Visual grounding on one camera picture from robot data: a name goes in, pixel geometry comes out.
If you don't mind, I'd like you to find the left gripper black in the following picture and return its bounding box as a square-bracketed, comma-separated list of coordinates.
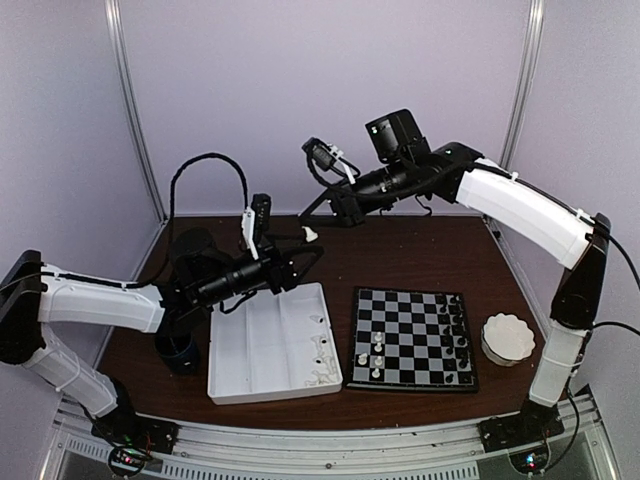
[197, 231, 325, 308]

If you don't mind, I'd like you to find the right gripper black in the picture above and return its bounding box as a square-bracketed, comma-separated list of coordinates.
[299, 156, 415, 227]

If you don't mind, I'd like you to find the white plastic compartment tray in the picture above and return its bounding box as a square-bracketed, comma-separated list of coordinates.
[207, 282, 343, 405]

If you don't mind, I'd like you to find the black white chess board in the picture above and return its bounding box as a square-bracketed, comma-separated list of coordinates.
[345, 286, 479, 394]

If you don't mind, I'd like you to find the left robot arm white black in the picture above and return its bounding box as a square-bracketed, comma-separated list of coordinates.
[1, 246, 324, 444]

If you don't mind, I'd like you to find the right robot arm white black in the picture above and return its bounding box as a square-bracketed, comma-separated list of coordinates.
[302, 138, 611, 442]

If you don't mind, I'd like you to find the dark blue mug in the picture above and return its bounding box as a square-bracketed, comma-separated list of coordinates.
[154, 334, 201, 375]

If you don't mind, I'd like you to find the white scalloped bowl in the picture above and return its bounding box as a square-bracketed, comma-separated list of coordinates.
[481, 313, 536, 367]

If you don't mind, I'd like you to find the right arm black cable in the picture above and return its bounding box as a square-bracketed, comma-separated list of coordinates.
[302, 139, 361, 189]

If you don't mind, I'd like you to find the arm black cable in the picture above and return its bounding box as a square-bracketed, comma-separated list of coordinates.
[302, 139, 361, 189]
[168, 152, 251, 236]

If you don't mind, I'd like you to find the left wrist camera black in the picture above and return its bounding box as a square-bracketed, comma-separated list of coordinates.
[169, 227, 219, 285]

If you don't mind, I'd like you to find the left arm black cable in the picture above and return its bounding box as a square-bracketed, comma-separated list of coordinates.
[168, 152, 251, 236]

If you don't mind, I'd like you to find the right aluminium corner post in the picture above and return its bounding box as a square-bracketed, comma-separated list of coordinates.
[498, 0, 545, 169]

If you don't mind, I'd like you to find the aluminium corner post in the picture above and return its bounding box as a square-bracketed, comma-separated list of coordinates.
[498, 0, 545, 169]
[104, 0, 167, 222]

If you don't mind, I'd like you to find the aluminium front rail frame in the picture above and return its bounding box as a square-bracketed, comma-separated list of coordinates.
[36, 391, 639, 479]

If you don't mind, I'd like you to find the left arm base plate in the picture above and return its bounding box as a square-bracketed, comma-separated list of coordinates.
[89, 406, 179, 454]

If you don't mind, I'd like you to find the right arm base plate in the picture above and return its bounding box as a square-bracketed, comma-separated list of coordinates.
[478, 414, 565, 453]

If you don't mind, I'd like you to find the left aluminium corner post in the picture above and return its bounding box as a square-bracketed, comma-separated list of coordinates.
[104, 0, 167, 222]

